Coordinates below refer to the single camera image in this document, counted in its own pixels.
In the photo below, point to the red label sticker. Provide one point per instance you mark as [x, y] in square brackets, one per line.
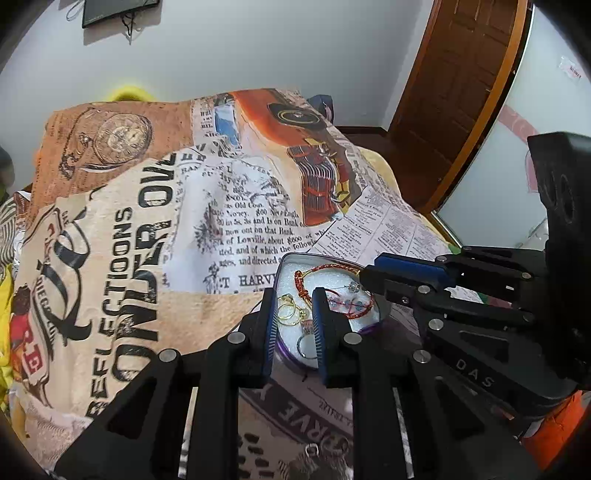
[572, 69]

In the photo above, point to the brown wooden door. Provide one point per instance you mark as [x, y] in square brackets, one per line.
[452, 92]

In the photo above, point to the purple heart-shaped tin box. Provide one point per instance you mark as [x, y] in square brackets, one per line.
[332, 277]

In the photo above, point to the dark green jacket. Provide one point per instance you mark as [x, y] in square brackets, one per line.
[4, 170]

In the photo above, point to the small black monitor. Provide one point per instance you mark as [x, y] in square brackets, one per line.
[115, 9]

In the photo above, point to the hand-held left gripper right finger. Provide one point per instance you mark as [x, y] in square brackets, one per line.
[321, 341]

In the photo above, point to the yellow cloth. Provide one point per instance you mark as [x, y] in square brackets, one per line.
[7, 346]

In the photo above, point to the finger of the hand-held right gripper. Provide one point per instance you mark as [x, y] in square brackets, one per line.
[406, 267]
[383, 284]

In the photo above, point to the white sliding wardrobe door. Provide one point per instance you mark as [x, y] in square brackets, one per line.
[508, 184]

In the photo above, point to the striped patchwork blanket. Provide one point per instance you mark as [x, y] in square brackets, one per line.
[9, 230]

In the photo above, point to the blue bag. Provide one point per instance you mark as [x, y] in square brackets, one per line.
[323, 106]

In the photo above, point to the printed newspaper-pattern blanket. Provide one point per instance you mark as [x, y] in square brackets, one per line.
[138, 230]

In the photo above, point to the gold rings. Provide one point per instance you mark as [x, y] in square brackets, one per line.
[282, 302]

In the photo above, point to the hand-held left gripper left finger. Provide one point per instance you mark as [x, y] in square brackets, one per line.
[271, 337]

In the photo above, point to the small silver pendant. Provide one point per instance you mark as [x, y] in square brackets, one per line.
[353, 286]

